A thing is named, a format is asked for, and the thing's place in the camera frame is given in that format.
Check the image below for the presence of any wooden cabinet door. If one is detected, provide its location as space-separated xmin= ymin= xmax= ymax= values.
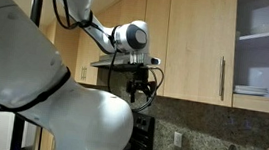
xmin=90 ymin=0 xmax=123 ymax=61
xmin=115 ymin=0 xmax=148 ymax=59
xmin=137 ymin=0 xmax=174 ymax=97
xmin=160 ymin=0 xmax=244 ymax=108

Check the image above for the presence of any wooden cabinet door above hood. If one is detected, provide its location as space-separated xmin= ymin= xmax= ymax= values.
xmin=115 ymin=0 xmax=148 ymax=59
xmin=90 ymin=0 xmax=123 ymax=61

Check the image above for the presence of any steel range hood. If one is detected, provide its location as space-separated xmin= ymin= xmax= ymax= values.
xmin=89 ymin=50 xmax=150 ymax=74

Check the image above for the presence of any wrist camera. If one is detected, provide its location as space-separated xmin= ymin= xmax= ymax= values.
xmin=148 ymin=55 xmax=162 ymax=67

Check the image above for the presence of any long steel bar door handle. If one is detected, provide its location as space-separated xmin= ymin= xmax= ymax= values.
xmin=216 ymin=55 xmax=229 ymax=101

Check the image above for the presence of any tall wooden pantry cabinet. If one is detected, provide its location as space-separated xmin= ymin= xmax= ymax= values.
xmin=42 ymin=19 xmax=82 ymax=80

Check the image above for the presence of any white wall outlet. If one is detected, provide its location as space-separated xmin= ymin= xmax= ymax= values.
xmin=172 ymin=130 xmax=184 ymax=148

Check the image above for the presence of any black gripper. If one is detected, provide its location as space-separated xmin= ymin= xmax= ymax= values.
xmin=126 ymin=65 xmax=159 ymax=105

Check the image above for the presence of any wooden corner cabinet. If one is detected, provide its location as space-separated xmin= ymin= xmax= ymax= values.
xmin=72 ymin=28 xmax=104 ymax=86

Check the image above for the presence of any black electric stove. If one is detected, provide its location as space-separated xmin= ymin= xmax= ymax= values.
xmin=108 ymin=108 xmax=158 ymax=150

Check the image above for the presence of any large white bowl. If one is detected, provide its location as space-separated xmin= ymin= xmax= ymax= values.
xmin=248 ymin=20 xmax=269 ymax=37

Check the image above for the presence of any stack of white plates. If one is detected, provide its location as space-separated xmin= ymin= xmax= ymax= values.
xmin=233 ymin=84 xmax=269 ymax=98

